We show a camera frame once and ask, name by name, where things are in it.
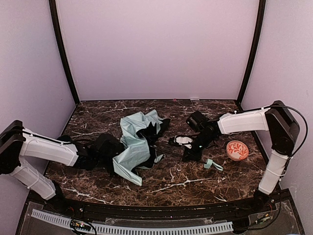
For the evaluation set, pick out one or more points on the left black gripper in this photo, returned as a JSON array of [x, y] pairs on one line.
[[109, 165]]

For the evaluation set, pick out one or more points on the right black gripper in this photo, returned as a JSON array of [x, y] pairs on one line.
[[191, 155]]

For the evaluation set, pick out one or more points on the mint and black folding umbrella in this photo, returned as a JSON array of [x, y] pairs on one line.
[[139, 133]]

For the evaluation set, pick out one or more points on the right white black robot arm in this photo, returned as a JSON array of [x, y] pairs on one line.
[[276, 118]]

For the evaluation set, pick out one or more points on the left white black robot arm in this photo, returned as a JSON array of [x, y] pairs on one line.
[[17, 143]]

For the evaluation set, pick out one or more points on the red white patterned bowl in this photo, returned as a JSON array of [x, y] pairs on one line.
[[237, 150]]

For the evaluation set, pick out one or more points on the small green circuit board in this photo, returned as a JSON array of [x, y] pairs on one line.
[[78, 225]]

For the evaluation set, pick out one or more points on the white slotted cable duct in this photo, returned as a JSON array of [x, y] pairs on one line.
[[135, 227]]

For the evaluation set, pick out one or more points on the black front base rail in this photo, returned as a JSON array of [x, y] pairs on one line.
[[237, 210]]

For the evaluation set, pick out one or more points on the right black frame post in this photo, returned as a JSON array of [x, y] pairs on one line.
[[253, 51]]

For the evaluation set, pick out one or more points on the black frame post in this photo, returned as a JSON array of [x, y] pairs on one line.
[[253, 51], [62, 50]]

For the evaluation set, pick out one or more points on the left black frame post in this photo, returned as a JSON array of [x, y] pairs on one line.
[[62, 50]]

